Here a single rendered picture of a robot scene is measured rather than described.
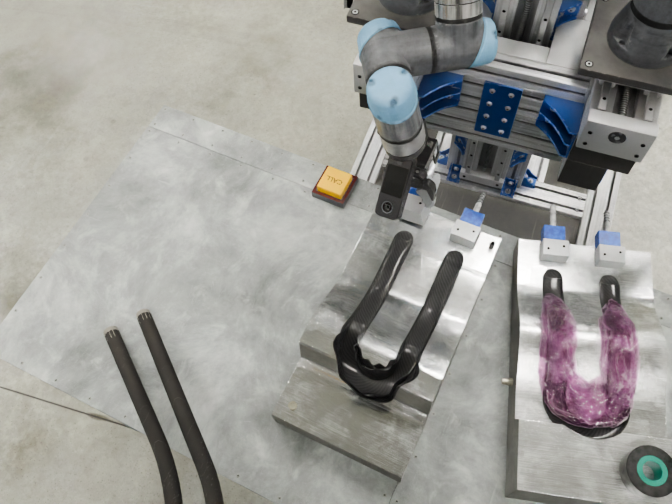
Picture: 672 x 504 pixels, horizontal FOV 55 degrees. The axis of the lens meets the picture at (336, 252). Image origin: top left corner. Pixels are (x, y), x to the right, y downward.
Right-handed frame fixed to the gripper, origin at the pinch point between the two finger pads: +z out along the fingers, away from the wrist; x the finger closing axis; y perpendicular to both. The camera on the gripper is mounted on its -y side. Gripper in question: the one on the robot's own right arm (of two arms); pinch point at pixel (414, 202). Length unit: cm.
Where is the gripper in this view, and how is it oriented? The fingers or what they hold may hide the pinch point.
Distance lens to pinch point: 129.2
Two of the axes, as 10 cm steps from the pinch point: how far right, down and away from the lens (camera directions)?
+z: 2.4, 3.8, 8.9
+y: 4.2, -8.7, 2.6
